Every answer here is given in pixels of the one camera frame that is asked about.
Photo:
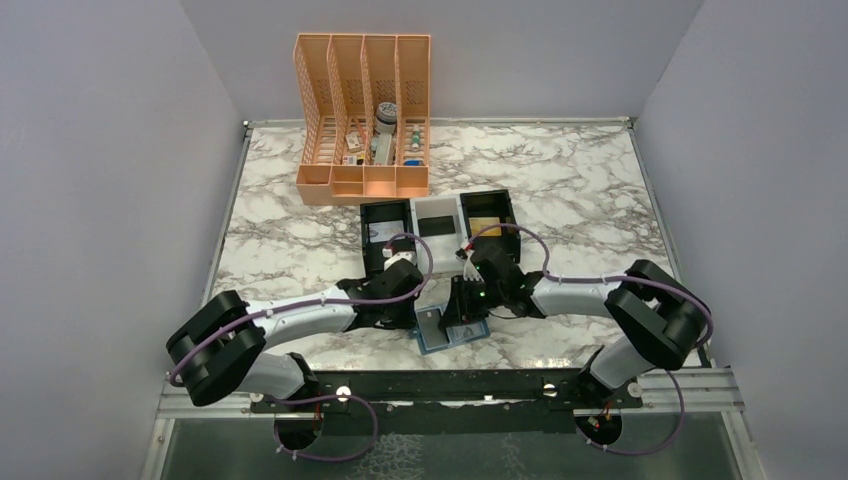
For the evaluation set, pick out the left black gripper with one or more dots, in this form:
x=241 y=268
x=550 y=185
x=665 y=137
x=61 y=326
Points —
x=407 y=321

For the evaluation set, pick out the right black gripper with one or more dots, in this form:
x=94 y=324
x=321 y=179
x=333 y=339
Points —
x=460 y=308

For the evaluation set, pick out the blue leather card holder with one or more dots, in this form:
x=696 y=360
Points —
x=431 y=338

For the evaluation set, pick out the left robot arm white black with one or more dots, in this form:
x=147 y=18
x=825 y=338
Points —
x=222 y=348

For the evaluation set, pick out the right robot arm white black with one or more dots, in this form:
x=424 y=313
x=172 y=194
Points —
x=661 y=321

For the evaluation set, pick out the gold credit card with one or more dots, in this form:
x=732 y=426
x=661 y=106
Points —
x=477 y=224

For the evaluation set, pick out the black credit card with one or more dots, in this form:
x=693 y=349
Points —
x=436 y=226

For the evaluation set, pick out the white blue credit card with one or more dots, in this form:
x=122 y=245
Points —
x=384 y=231

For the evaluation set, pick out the white middle tray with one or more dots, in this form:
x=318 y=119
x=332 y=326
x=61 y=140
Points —
x=443 y=248

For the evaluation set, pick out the left black tray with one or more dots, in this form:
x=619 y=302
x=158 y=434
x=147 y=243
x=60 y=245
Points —
x=372 y=253

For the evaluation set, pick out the black tray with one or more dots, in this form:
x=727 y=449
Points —
x=494 y=203
x=372 y=253

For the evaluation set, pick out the right black tray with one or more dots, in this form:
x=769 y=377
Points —
x=494 y=203

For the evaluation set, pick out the small green white bottle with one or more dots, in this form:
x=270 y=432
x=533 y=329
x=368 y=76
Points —
x=415 y=139

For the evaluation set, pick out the small orange white box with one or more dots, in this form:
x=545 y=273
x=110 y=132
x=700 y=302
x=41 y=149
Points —
x=354 y=142

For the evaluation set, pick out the grey round-headed bottle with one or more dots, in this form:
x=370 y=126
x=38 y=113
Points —
x=386 y=115

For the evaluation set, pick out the orange plastic file organizer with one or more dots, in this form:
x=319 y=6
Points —
x=342 y=77

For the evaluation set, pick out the black mounting base rail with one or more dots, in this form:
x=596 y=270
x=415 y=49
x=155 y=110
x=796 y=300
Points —
x=557 y=388

